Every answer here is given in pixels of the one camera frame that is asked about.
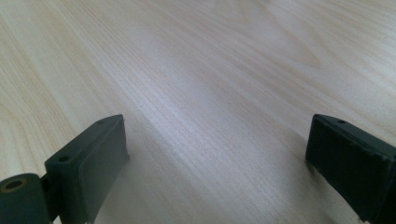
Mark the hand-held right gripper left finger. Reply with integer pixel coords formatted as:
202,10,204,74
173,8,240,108
44,114,131,224

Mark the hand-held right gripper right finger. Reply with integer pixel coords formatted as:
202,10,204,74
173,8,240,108
304,113,396,224

